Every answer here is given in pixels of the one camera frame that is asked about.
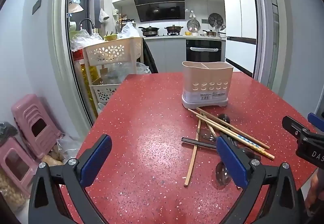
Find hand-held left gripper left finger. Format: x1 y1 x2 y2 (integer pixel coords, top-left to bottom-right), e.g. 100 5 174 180
28 134 112 224

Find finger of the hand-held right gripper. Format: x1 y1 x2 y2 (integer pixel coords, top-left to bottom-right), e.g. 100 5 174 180
282 116 310 142
307 113 324 135

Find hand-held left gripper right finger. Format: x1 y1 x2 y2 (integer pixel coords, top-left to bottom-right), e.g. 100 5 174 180
216 135 307 224

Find dark translucent spoon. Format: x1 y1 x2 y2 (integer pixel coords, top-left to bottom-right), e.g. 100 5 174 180
218 113 231 126
215 162 232 186
199 128 216 142
238 147 262 163

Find wooden chopstick patterned end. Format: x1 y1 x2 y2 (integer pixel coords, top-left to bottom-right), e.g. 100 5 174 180
197 107 270 150

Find beige plastic utensil holder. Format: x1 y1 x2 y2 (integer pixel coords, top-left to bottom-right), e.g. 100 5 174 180
181 61 233 109

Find person's right hand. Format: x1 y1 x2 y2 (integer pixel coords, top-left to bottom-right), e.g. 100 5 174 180
304 167 324 217

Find clear bag of food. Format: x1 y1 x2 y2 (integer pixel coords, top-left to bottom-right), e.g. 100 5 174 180
40 137 82 167

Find pink plastic stool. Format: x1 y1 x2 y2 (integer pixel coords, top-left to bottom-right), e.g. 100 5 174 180
11 94 63 159
0 136 39 197

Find yellow cooking oil bottle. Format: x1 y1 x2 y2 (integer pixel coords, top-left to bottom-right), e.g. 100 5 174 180
80 60 100 114

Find black plastic bag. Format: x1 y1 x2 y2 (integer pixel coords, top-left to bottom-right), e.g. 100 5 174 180
0 121 19 144

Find beige plastic basket rack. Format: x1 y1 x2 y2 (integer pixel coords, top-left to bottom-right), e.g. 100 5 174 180
82 36 144 113

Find black hanging jacket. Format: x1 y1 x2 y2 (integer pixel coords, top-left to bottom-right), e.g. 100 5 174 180
142 37 159 74

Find black built-in oven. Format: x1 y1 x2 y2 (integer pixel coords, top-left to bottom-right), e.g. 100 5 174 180
185 39 223 63

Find pile of clear plastic bags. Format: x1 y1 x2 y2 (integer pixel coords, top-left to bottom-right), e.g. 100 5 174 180
70 23 140 52

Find grey lower kitchen cabinets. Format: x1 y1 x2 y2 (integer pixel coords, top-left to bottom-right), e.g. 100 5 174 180
144 36 226 73

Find stainless pot with lid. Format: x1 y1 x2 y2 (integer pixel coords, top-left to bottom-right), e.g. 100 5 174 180
202 28 219 37

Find white refrigerator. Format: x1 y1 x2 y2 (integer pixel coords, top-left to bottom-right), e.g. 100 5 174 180
224 0 259 76

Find metal spice rack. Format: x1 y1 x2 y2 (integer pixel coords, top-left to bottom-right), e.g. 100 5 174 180
116 20 137 34

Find grey round hanging rack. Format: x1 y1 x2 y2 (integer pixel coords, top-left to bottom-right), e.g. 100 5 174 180
208 12 224 27

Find black kitchen faucet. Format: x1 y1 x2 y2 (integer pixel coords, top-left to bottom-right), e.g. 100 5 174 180
79 18 96 35

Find black wok with lid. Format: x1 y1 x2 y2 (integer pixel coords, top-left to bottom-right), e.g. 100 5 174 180
138 26 161 37

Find gas stove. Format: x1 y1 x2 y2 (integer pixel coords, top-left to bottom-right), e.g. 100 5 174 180
141 33 183 37

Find hanging white plastic bag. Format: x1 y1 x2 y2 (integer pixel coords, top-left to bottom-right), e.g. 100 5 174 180
98 8 110 23

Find round hanging steamer plate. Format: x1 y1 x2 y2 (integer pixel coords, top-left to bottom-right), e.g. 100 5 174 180
187 18 200 33

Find brown cooking pot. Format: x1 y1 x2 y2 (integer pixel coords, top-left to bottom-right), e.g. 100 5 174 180
164 24 184 35

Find black range hood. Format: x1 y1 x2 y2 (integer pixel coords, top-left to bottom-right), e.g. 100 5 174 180
133 0 185 23

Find black wall switch panel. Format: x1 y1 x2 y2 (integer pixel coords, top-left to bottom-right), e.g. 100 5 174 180
32 0 42 15

